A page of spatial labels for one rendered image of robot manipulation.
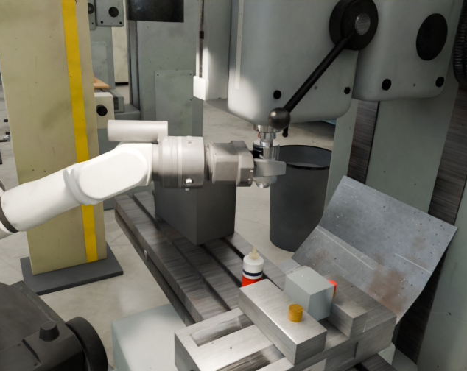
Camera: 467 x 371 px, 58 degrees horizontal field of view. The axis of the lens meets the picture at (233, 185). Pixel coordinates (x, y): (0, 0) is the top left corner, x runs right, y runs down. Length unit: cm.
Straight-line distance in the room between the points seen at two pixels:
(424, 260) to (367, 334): 27
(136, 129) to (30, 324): 90
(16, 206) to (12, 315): 81
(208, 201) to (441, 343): 60
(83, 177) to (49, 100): 169
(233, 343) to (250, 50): 43
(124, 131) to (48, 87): 165
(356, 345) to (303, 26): 50
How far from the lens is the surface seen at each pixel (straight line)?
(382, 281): 99
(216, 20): 62
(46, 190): 73
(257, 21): 58
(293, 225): 277
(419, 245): 97
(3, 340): 143
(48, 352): 130
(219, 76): 63
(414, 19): 73
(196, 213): 101
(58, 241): 262
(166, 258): 100
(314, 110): 64
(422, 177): 98
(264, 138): 71
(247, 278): 85
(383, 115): 103
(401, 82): 73
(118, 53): 906
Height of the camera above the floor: 146
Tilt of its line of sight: 22 degrees down
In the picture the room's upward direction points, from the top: 3 degrees clockwise
